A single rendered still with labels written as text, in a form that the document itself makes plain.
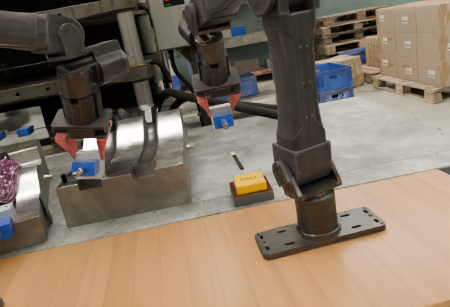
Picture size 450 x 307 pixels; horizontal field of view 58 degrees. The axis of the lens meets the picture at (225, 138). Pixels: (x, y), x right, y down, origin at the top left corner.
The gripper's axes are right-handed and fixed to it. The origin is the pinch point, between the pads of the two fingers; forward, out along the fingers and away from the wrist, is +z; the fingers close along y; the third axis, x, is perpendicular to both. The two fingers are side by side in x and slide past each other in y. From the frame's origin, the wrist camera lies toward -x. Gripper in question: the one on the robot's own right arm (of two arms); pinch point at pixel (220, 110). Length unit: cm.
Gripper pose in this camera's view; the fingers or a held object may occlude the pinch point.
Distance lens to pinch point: 95.4
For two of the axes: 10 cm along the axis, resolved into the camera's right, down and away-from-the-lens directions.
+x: 1.7, 6.7, -7.2
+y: -9.8, 2.0, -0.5
